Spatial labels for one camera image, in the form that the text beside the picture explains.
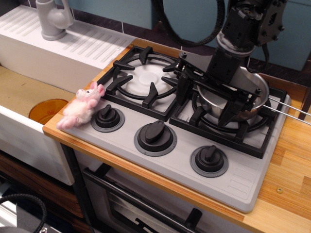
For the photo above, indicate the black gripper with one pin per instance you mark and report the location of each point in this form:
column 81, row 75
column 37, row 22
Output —
column 211, row 71

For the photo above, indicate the stainless steel pot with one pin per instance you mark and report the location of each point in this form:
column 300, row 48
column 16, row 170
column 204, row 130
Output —
column 245, row 85

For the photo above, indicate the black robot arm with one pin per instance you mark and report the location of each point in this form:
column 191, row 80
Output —
column 248, row 24

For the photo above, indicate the black right burner grate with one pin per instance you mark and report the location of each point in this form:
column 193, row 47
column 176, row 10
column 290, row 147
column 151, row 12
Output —
column 257, row 136

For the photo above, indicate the black burner grate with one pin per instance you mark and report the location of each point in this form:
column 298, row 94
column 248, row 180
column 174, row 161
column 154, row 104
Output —
column 257, row 136
column 143, row 80

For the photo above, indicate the black right stove knob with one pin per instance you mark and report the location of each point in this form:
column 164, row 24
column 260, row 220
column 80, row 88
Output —
column 209, row 161

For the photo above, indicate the black stove knob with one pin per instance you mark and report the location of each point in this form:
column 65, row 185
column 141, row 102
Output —
column 108, row 119
column 155, row 139
column 209, row 161

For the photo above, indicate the black left burner grate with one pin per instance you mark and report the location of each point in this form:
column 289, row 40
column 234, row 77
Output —
column 143, row 80

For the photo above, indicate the black middle stove knob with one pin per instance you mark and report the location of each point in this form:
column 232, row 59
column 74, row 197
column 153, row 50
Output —
column 155, row 139

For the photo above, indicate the grey toy stove top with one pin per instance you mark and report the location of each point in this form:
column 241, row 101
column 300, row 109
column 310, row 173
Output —
column 238, row 187

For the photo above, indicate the black left stove knob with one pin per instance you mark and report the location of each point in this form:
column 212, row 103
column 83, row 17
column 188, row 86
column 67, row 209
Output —
column 108, row 119

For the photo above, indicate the pink plush toy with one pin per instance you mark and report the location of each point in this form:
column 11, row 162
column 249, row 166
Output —
column 81, row 109

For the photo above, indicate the toy oven door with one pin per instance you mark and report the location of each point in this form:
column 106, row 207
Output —
column 133, row 206

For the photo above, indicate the orange plastic bowl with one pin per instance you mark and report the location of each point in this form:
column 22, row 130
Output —
column 45, row 110

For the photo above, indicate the grey toy faucet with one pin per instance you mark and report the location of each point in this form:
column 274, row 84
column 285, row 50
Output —
column 54, row 22

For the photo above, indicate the white toy sink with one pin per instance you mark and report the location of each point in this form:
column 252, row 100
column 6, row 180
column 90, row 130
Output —
column 33, row 69

